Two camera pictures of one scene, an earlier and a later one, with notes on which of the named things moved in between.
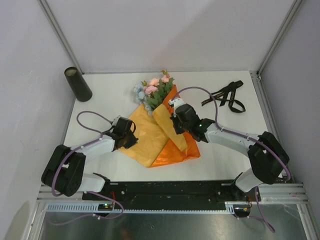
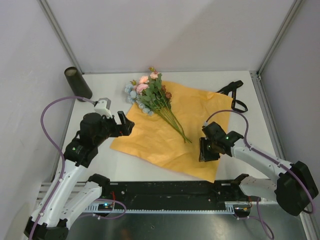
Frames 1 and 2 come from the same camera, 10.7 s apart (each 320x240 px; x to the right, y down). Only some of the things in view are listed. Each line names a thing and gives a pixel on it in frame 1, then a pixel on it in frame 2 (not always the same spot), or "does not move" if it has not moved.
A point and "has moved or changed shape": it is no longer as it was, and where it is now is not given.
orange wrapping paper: (159, 143) has moved or changed shape
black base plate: (167, 196) does not move
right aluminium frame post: (281, 32) does not move
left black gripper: (132, 142) → (123, 129)
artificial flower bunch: (152, 94) has moved or changed shape
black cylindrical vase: (80, 88) does not move
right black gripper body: (180, 127) → (212, 143)
